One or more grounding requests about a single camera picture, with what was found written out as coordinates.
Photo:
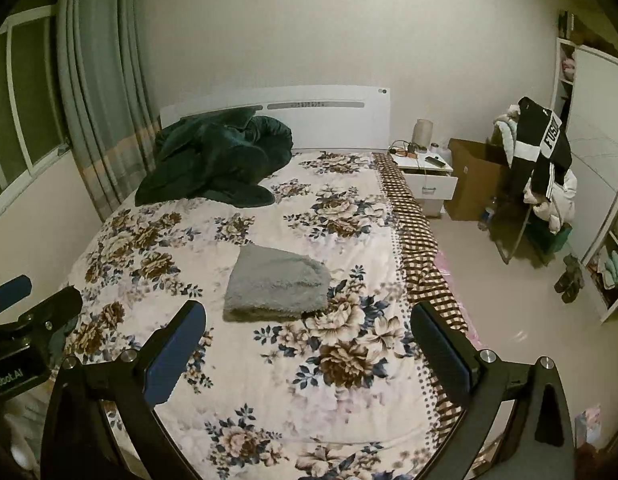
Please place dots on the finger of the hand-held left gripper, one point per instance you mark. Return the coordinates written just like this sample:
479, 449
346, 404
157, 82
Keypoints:
56, 304
13, 290

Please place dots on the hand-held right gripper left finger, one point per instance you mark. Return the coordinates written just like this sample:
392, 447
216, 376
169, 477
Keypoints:
171, 357

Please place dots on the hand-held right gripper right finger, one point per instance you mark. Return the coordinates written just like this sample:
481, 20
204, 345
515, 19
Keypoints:
441, 355

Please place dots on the grey fleece pants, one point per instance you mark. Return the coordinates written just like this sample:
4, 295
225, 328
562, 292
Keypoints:
274, 285

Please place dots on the white folded cloth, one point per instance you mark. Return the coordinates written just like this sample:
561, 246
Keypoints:
24, 440

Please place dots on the floral bed cover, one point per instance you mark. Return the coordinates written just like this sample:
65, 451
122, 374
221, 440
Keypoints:
339, 410

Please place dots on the dark slipper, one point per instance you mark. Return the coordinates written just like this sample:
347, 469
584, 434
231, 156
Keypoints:
574, 277
564, 282

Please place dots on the plastic water bottle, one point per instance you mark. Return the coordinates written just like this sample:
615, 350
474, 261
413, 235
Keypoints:
487, 215

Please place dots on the printed pastel bag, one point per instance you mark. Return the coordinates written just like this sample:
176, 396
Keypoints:
588, 425

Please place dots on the teal storage box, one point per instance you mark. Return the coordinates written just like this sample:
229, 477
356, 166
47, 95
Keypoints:
560, 240

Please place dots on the white nightstand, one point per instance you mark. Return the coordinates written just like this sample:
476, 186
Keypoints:
434, 190

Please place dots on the brown cardboard box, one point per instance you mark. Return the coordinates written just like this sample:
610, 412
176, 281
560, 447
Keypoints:
469, 180

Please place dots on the white framed window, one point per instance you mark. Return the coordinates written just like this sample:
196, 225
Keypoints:
24, 100

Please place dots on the white puffer jacket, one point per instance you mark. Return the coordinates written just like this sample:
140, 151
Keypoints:
559, 205

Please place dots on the black phone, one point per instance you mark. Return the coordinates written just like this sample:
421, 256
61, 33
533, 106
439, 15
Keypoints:
435, 162

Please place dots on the teal folded clothes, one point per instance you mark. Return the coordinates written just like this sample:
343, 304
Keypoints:
614, 267

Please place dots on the dark green blanket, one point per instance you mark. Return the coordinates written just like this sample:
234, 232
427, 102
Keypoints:
209, 160

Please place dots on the small white jar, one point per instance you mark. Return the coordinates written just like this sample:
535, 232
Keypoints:
446, 152

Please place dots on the grey green curtain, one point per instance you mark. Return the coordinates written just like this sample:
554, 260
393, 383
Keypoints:
104, 85

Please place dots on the white fleece garment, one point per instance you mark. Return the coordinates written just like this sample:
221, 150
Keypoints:
504, 130

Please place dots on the black and white jacket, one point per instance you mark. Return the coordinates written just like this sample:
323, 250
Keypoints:
526, 125

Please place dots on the white bed with headboard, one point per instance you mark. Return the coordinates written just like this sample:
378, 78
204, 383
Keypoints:
329, 120

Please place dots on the white wardrobe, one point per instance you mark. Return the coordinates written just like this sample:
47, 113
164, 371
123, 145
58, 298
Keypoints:
599, 135

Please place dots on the pink folded clothes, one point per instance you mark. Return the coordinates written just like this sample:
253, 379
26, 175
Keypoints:
568, 66

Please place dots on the metal frame chair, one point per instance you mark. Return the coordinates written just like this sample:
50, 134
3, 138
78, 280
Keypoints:
519, 232

